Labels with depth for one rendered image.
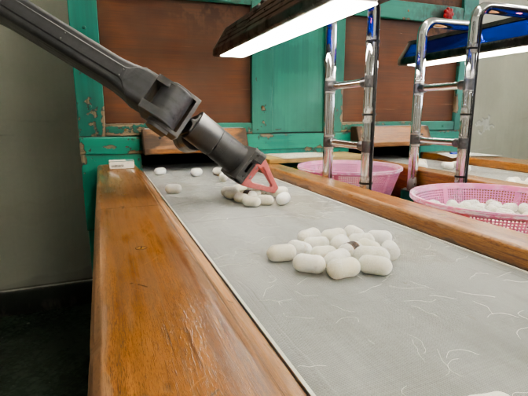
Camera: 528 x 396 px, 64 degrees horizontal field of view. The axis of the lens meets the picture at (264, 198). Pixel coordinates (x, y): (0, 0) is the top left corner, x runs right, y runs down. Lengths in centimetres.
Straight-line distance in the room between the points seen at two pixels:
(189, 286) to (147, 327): 7
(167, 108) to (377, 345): 52
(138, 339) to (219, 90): 107
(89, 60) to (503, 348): 67
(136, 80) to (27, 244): 153
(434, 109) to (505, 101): 167
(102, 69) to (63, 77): 134
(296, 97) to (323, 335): 110
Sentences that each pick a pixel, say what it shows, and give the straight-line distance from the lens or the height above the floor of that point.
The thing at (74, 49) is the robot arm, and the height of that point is 100.
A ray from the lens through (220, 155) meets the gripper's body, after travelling 74.
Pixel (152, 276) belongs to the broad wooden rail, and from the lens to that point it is 38.
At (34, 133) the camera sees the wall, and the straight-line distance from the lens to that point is 209.
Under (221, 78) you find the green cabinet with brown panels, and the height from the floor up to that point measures 100.
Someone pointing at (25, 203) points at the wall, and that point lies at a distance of 213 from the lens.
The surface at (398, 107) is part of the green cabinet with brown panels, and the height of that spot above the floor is 92.
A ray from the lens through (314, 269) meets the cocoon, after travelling 43.
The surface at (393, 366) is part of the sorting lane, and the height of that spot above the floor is 74.
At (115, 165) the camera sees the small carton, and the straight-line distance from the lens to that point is 112.
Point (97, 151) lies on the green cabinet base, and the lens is 123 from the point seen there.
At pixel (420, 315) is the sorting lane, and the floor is 74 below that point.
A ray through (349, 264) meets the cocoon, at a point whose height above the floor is 76.
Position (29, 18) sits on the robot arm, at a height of 105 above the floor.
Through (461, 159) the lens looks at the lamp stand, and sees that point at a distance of 98.
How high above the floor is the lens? 90
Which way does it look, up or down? 11 degrees down
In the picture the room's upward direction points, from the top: straight up
